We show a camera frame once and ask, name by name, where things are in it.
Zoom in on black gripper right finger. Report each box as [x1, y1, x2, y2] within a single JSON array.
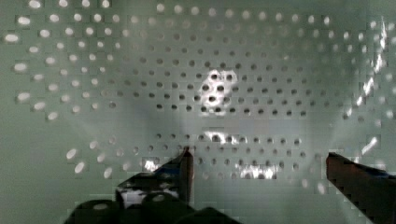
[[326, 152, 396, 224]]

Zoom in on green plastic strainer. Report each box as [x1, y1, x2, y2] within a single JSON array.
[[1, 0, 395, 224]]

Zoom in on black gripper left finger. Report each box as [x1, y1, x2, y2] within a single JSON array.
[[115, 147, 193, 208]]

